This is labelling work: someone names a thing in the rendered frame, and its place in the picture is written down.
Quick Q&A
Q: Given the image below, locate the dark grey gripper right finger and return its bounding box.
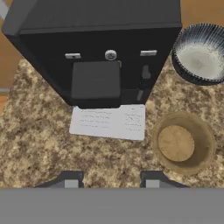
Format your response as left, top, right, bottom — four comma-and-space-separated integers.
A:
139, 170, 189, 189

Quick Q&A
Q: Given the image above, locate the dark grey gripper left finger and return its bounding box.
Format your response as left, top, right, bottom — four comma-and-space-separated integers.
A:
36, 171, 85, 189

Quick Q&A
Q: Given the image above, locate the brown wooden bowl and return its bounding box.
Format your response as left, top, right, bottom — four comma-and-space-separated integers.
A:
151, 111, 217, 177

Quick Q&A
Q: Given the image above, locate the blue striped white bowl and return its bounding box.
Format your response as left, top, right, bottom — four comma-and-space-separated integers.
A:
171, 23, 224, 87

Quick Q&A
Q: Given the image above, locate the black coffee machine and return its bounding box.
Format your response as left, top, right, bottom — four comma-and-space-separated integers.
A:
1, 0, 183, 142

